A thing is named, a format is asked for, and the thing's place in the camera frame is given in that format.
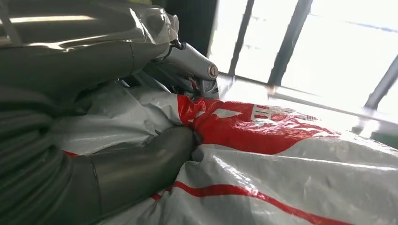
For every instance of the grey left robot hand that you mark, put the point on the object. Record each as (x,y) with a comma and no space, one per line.
(77,56)

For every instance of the grey package red stripe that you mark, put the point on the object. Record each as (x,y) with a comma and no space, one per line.
(280,186)

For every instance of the dark window frame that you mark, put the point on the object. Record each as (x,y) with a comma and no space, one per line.
(289,43)

